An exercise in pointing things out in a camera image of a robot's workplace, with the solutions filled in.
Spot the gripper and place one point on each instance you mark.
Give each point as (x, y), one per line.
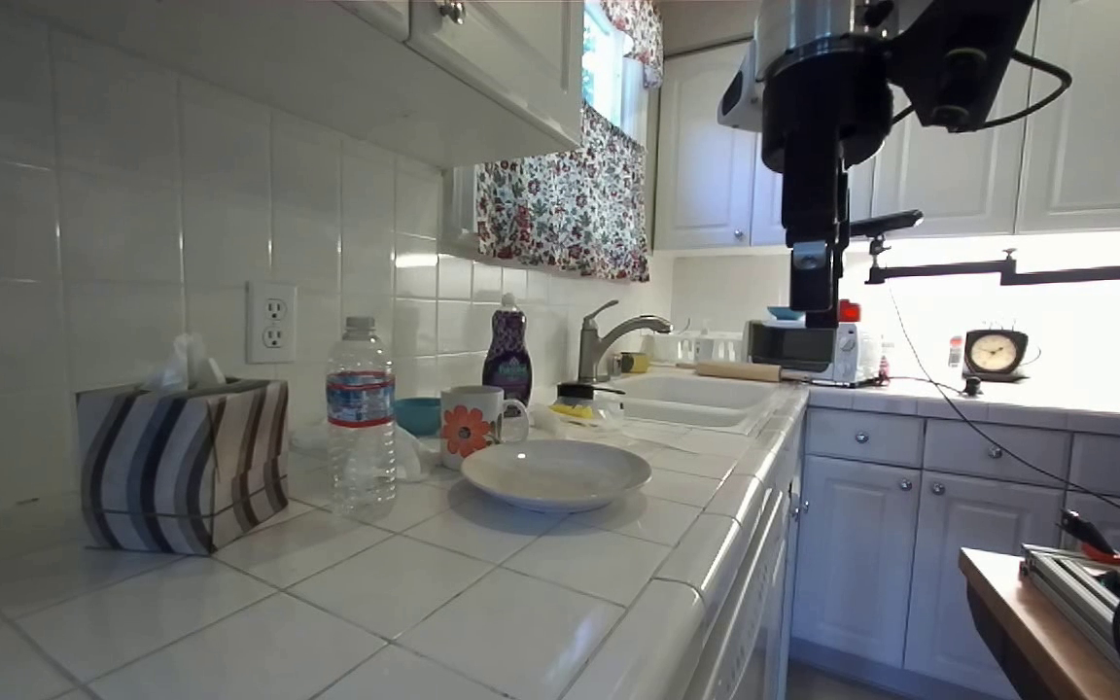
(824, 112)

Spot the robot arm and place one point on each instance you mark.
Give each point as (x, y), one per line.
(818, 21)

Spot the white sink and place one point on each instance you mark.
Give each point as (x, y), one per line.
(691, 399)

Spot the red container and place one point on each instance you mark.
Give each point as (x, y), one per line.
(849, 311)

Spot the floral curtain valance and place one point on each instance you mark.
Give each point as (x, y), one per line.
(640, 29)

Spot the window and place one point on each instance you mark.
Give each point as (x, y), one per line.
(607, 68)

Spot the white toaster oven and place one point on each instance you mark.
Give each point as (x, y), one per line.
(803, 350)

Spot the small white bottle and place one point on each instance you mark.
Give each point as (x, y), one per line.
(955, 352)

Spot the wooden rolling pin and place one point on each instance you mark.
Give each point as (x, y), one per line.
(738, 371)

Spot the floral curtain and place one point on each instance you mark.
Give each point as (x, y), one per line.
(560, 204)

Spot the black round clock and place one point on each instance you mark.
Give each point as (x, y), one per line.
(996, 353)

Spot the grey metal tap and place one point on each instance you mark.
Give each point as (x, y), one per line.
(594, 345)

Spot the glass dish with dish brush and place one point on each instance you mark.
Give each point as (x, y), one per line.
(587, 403)

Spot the metal cabinet knob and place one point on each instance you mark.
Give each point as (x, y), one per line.
(451, 10)

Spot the purple dish soap bottle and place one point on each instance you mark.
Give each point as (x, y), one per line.
(507, 360)

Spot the white plate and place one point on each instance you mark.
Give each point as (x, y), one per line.
(555, 473)

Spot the white mug orange flower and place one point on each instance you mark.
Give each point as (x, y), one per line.
(471, 423)

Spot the white dishwasher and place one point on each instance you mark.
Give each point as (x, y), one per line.
(750, 603)

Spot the red and black clamp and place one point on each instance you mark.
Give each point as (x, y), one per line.
(1090, 535)

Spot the small blue bowl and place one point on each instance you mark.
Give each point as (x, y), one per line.
(417, 415)

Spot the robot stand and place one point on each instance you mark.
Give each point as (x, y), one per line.
(1022, 612)

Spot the clear plastic water bottle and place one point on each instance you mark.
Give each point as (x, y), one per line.
(361, 428)

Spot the striped tissue box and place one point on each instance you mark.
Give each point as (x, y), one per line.
(181, 467)

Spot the white wall cabinet door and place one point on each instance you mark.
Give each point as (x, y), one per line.
(706, 156)
(959, 180)
(1104, 136)

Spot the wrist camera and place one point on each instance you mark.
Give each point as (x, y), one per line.
(968, 49)

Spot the white wall cabinet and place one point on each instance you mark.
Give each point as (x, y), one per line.
(375, 68)

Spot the white wall socket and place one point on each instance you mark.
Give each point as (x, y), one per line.
(271, 323)

